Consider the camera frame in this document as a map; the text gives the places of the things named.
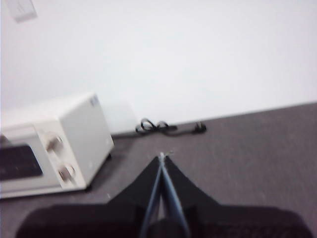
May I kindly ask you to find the white toaster oven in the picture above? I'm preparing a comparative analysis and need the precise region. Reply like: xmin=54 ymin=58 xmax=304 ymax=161
xmin=0 ymin=92 xmax=115 ymax=200

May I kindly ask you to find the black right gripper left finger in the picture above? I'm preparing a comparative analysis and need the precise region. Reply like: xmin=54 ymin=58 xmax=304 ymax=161
xmin=14 ymin=156 xmax=163 ymax=238

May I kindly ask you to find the oven door with beige handle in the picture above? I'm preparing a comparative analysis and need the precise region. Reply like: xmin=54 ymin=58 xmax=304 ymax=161
xmin=0 ymin=125 xmax=59 ymax=198

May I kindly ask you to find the round oven timer knob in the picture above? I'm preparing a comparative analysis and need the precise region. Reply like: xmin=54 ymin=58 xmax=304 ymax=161
xmin=58 ymin=163 xmax=76 ymax=183

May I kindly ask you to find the round oven temperature knob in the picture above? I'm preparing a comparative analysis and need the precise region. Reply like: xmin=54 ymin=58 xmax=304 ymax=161
xmin=46 ymin=135 xmax=64 ymax=152

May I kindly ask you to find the white wall power socket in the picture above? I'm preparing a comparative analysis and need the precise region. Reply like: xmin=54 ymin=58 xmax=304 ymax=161
xmin=6 ymin=0 xmax=38 ymax=23

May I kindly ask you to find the black oven power cord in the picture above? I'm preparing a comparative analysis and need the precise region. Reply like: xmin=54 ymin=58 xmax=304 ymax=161
xmin=135 ymin=119 xmax=207 ymax=136

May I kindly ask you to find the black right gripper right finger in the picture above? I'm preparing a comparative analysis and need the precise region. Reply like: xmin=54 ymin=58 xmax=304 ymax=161
xmin=162 ymin=156 xmax=313 ymax=238

